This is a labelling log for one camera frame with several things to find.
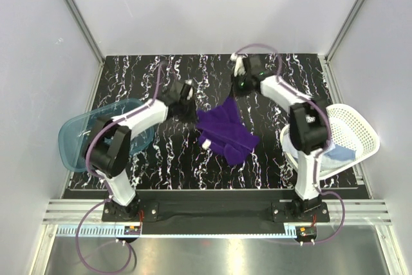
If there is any purple towel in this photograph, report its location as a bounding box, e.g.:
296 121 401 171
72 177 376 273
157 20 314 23
196 96 260 166

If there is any white perforated laundry basket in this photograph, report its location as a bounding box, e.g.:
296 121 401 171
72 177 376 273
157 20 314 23
279 103 380 181

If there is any left orange connector box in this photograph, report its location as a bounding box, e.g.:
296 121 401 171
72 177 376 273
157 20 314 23
124 225 142 236

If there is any white slotted cable duct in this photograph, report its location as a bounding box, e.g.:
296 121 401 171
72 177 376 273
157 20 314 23
57 223 297 239

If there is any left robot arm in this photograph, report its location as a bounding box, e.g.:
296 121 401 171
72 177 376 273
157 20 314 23
83 80 196 221

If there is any light blue towel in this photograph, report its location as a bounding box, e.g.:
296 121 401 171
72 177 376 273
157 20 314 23
282 132 356 170

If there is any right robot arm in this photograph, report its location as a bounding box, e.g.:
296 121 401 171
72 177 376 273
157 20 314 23
230 53 332 221

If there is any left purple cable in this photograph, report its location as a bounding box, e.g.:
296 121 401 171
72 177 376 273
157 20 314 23
75 62 168 271

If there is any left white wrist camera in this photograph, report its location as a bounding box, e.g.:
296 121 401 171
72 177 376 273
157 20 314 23
180 79 194 101

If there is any right orange connector box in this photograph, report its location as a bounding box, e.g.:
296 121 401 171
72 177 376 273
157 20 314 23
297 226 317 238

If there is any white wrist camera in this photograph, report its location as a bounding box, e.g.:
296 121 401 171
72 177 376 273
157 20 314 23
230 54 246 77
180 79 194 101

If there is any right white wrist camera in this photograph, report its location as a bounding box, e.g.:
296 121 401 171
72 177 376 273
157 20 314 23
230 54 246 77

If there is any orange connector box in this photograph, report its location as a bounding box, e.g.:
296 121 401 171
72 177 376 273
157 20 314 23
297 226 317 238
124 225 142 236

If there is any blue transparent plastic bin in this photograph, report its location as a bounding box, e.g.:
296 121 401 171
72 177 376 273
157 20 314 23
58 99 143 173

